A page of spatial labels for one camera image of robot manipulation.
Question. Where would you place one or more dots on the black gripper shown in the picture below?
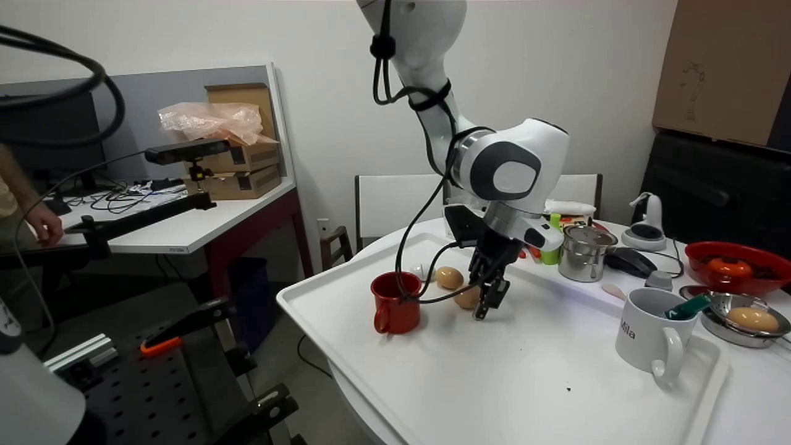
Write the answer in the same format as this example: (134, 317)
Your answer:
(491, 248)

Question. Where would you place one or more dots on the brown egg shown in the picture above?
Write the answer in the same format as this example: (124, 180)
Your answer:
(448, 278)
(465, 298)

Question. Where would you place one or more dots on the person's bare forearm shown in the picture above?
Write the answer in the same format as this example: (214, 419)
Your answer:
(14, 176)

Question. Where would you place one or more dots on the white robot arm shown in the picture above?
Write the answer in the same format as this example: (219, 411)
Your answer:
(511, 169)

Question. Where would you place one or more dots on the white egg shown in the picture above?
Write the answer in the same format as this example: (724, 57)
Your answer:
(424, 273)

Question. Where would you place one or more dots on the red enamel cup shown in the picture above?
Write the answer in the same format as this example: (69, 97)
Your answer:
(398, 312)

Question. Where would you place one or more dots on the beige egg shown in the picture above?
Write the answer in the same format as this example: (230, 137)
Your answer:
(753, 319)

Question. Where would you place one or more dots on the person's bare hand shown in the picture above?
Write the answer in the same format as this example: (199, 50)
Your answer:
(45, 223)

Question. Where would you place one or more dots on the green plastic bottle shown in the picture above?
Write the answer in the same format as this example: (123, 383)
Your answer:
(550, 258)

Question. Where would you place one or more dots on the large white plastic tray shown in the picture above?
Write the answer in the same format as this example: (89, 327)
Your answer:
(511, 372)

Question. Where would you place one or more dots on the white plastic packet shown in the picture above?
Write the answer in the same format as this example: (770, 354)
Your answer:
(576, 206)

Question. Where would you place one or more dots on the white backed chair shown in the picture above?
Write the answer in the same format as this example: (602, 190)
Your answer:
(586, 189)
(387, 200)

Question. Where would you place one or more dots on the small beige pad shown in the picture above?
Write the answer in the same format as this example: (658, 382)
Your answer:
(614, 289)

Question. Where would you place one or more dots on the black computer mouse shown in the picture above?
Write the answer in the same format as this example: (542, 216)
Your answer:
(630, 262)

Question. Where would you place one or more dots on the dark folding step stool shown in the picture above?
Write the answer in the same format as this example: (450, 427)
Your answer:
(336, 242)

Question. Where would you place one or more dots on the white ceramic mug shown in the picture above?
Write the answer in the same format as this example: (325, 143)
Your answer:
(638, 336)

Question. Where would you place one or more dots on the white desk gadget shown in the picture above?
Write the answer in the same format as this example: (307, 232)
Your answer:
(656, 211)

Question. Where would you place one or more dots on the teal plastic spoon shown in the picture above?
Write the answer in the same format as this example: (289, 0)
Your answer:
(687, 307)

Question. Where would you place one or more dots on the red plastic bowl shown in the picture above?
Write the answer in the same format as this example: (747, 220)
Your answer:
(696, 262)

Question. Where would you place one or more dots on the dark blue bin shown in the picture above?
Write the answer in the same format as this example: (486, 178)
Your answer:
(251, 300)

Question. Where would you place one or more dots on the black lever clamp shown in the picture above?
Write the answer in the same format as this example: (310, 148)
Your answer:
(267, 408)

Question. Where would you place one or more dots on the orange toy fruit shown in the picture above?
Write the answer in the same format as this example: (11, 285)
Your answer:
(729, 268)

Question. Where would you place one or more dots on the black cabinet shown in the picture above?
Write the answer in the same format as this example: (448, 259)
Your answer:
(718, 189)

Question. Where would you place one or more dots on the flat cardboard box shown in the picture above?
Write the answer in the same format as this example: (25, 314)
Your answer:
(249, 176)

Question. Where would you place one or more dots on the tall cardboard box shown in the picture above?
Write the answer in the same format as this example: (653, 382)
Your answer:
(251, 94)

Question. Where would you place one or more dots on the pink plastic bag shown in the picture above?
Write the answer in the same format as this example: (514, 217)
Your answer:
(212, 121)

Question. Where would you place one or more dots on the large cardboard panel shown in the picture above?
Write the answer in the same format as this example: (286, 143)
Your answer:
(718, 64)

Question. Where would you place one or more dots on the black metal bar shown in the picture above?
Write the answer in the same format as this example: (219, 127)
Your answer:
(148, 212)

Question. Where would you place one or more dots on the black perforated breadboard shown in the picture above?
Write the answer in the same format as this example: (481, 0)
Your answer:
(148, 396)

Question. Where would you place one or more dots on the grey desk partition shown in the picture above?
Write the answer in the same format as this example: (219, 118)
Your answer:
(163, 107)

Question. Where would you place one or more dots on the aluminium extrusion bar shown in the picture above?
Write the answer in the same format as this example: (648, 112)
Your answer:
(77, 348)

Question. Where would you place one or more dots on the black computer monitor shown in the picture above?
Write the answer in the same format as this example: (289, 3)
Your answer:
(50, 137)

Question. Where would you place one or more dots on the white cone shaped cover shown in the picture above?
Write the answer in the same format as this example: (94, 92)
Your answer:
(34, 404)

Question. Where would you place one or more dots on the white wall outlet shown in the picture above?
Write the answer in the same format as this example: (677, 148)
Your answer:
(323, 225)

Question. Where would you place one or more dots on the white desk red frame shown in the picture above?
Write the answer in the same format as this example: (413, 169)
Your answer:
(181, 230)

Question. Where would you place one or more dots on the black stereo camera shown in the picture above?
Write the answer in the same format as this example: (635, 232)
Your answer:
(186, 151)

